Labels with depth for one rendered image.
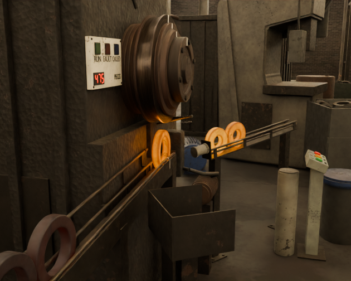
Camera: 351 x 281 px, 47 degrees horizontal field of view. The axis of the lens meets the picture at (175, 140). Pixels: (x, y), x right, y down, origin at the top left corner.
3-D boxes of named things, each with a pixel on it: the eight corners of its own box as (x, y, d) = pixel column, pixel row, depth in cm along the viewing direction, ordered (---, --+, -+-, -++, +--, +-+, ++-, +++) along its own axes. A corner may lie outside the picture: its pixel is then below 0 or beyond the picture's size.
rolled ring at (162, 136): (170, 126, 193) (164, 126, 194) (158, 133, 175) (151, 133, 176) (170, 164, 196) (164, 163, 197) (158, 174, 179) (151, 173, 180)
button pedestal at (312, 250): (297, 260, 237) (304, 158, 224) (297, 242, 259) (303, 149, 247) (326, 263, 233) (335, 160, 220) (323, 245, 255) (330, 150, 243)
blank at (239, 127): (223, 124, 231) (227, 125, 229) (240, 119, 241) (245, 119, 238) (224, 150, 235) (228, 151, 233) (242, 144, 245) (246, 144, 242)
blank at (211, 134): (203, 130, 222) (207, 131, 220) (223, 124, 231) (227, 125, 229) (205, 156, 226) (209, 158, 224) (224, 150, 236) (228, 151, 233)
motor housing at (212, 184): (187, 275, 220) (188, 181, 209) (196, 256, 241) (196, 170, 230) (210, 278, 217) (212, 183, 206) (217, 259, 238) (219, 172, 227)
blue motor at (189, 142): (177, 178, 396) (177, 144, 389) (172, 163, 451) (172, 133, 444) (208, 178, 398) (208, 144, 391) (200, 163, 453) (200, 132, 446)
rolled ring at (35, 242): (73, 202, 108) (62, 201, 109) (32, 236, 91) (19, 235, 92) (79, 263, 113) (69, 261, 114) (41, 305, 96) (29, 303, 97)
